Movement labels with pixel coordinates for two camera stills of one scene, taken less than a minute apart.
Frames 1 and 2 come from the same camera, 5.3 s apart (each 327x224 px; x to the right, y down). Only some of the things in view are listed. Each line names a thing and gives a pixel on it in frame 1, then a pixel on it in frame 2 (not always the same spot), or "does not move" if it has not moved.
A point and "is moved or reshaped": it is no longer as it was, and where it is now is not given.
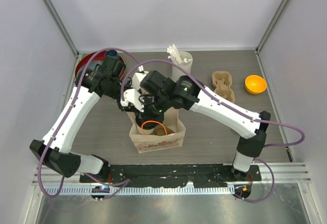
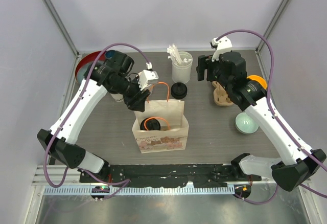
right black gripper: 145,114 -> 205,62
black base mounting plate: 171,175 does not move
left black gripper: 132,109 -> 137,102
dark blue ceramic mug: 112,53 does not move
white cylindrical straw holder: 186,64 does not move
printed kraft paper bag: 144,143 is moved or reshaped
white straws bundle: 174,55 does not move
